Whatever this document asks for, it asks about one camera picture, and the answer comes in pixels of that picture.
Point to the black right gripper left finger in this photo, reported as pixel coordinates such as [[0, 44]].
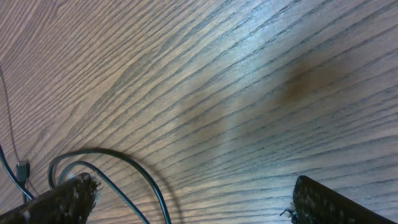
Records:
[[68, 203]]

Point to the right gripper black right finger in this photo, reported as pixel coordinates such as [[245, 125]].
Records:
[[314, 203]]

